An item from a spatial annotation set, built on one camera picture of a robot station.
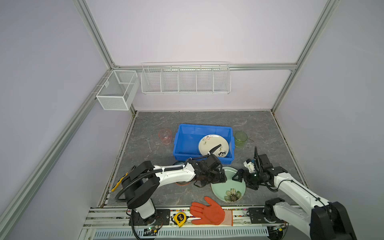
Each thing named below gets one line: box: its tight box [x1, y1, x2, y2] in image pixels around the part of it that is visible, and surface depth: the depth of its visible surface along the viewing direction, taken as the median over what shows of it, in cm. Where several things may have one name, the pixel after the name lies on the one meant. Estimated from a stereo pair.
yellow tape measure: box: [173, 212, 187, 227], surface depth 74 cm
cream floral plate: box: [198, 134, 229, 158], surface depth 101 cm
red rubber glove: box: [189, 196, 233, 226], surface depth 76 cm
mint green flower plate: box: [210, 166, 246, 203], surface depth 82 cm
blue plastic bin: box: [173, 124, 235, 165], surface depth 101 cm
